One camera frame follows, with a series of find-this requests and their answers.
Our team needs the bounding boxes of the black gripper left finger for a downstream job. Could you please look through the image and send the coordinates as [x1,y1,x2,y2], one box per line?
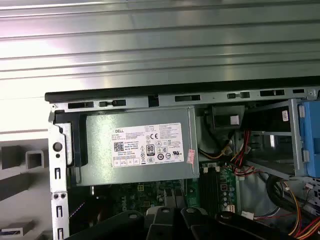
[69,206,177,240]

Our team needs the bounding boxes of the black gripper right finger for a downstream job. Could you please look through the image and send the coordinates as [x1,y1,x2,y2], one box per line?
[179,206,288,240]

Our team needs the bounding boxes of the orange red power wire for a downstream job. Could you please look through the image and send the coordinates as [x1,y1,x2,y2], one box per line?
[281,181,320,240]

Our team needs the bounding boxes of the green motherboard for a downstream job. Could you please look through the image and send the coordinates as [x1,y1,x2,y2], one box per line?
[91,161,242,218]

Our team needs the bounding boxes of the grey power supply unit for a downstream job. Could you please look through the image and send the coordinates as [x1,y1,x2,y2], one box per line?
[53,106,201,187]

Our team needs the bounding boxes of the grey parts rack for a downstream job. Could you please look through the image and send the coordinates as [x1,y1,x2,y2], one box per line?
[0,137,52,240]

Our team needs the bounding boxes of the black PC case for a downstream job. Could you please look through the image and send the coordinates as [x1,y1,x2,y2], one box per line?
[44,84,320,240]

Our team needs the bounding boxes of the metal drive cage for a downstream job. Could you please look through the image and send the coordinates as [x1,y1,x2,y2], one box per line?
[234,98,320,181]

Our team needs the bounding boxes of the blue drive latch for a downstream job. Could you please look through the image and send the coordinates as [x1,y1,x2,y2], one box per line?
[297,99,320,179]

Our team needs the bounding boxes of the yellow black power wires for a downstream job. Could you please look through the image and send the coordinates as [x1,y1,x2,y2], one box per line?
[199,139,232,162]

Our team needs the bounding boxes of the black cable bundle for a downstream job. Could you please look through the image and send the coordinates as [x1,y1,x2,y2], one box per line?
[265,174,302,217]

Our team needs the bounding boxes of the red orange wire bundle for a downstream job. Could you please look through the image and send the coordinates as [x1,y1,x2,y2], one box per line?
[231,129,263,177]

